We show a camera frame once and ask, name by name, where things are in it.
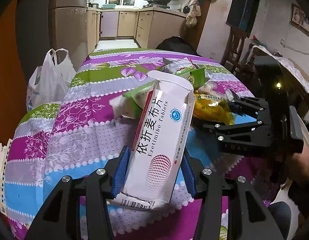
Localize green medicine box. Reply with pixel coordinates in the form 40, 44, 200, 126
109, 80, 156, 119

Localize orange wooden cabinet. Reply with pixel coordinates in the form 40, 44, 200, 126
0, 0, 27, 144

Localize white medicine box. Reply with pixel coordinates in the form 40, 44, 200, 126
111, 70, 195, 210

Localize dark wooden table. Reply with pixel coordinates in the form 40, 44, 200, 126
237, 54, 309, 124

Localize yellow bread wrapper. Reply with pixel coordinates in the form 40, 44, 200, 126
193, 94, 235, 125

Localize grey refrigerator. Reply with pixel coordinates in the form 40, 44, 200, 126
49, 0, 88, 70

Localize dark wooden chair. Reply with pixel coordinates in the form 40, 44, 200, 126
221, 27, 248, 74

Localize white plastic bag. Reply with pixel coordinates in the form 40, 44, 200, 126
26, 48, 76, 112

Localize silver red snack bag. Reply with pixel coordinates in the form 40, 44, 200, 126
161, 57, 196, 74

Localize framed elephant picture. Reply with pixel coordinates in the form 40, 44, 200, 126
290, 4, 309, 37

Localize dark curtained window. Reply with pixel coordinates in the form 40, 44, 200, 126
226, 0, 260, 37

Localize white plastic bucket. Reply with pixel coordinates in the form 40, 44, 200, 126
298, 116, 309, 148

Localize kitchen base cabinets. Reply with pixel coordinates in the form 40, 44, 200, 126
87, 7, 186, 53

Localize person's right hand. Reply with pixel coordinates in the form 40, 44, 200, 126
286, 144, 309, 183

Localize floral striped tablecloth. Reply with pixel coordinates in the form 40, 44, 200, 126
4, 48, 279, 239

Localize white sheet on table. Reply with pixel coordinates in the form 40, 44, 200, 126
246, 45, 309, 94

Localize black wok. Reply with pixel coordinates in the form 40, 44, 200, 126
146, 0, 171, 5

